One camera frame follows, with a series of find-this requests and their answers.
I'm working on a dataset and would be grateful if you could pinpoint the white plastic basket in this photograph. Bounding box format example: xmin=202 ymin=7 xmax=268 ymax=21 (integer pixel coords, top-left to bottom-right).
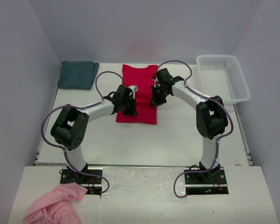
xmin=196 ymin=55 xmax=251 ymax=105

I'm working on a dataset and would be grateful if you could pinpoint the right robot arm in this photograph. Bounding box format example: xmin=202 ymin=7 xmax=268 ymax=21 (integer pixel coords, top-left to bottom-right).
xmin=151 ymin=69 xmax=228 ymax=179

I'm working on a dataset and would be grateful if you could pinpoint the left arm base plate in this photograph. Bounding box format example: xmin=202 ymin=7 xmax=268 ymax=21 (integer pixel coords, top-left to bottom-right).
xmin=59 ymin=168 xmax=102 ymax=196

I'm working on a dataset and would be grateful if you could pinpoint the pink t shirt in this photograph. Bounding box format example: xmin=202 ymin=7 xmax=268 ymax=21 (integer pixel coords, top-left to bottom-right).
xmin=22 ymin=183 xmax=87 ymax=224

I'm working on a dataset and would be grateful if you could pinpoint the red t shirt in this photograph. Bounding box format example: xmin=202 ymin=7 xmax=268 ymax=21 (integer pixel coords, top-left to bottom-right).
xmin=116 ymin=64 xmax=158 ymax=125

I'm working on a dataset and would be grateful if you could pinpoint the folded grey-blue t shirt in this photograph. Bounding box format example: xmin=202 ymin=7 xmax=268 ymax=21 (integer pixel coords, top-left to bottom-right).
xmin=57 ymin=61 xmax=99 ymax=90

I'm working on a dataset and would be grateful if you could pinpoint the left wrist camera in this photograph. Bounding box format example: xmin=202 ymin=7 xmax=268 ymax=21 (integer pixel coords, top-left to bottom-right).
xmin=128 ymin=85 xmax=138 ymax=92

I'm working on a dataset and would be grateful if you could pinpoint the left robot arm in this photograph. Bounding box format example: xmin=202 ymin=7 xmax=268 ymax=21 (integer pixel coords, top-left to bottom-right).
xmin=50 ymin=84 xmax=138 ymax=177

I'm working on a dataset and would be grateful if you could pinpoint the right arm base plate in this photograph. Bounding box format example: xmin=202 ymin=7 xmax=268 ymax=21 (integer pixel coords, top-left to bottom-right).
xmin=184 ymin=166 xmax=229 ymax=196

